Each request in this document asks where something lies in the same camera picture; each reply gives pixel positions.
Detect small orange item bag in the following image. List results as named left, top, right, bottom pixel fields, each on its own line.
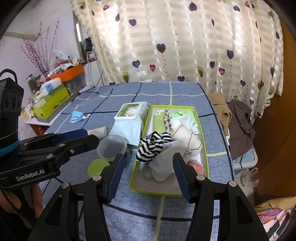
left=187, top=160, right=204, bottom=175

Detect blue face mask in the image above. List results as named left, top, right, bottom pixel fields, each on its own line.
left=70, top=111, right=92, bottom=123

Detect cream sock red stripe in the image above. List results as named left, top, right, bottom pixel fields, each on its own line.
left=171, top=125, right=202, bottom=156

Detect black white striped sock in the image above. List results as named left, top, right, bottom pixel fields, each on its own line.
left=136, top=131, right=173, bottom=163

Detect white grey sock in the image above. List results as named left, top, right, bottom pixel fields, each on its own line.
left=171, top=113, right=199, bottom=135

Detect green towel patterned trim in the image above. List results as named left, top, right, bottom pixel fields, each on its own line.
left=152, top=108, right=173, bottom=134

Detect bright green cloth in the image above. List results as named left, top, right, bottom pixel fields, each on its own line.
left=177, top=109, right=195, bottom=118

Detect person left hand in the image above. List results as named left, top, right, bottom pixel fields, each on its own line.
left=1, top=184, right=44, bottom=217

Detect green square lid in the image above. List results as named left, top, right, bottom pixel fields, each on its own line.
left=87, top=159, right=110, bottom=178

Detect clear plastic round container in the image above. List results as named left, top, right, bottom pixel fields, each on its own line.
left=96, top=135, right=127, bottom=162

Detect yellow green cardboard box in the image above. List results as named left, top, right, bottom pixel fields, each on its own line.
left=33, top=85, right=70, bottom=119

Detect green white box tray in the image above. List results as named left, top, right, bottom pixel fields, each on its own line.
left=130, top=105, right=209, bottom=196

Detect blue white tissue pack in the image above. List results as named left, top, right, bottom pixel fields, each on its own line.
left=40, top=78, right=62, bottom=94

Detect wet wipes pack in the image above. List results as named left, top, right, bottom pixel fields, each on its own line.
left=109, top=101, right=149, bottom=146

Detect orange plastic bin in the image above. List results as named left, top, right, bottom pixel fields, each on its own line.
left=50, top=64, right=84, bottom=83

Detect brown clothes pile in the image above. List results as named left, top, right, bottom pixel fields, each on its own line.
left=208, top=93, right=256, bottom=160

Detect purple decorative branches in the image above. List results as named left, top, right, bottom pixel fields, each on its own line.
left=21, top=21, right=60, bottom=79

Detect wooden wardrobe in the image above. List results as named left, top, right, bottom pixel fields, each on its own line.
left=254, top=23, right=295, bottom=205

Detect heart pattern curtain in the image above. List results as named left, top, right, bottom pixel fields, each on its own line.
left=69, top=1, right=284, bottom=118

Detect black cable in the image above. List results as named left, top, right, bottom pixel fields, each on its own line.
left=77, top=46, right=105, bottom=95

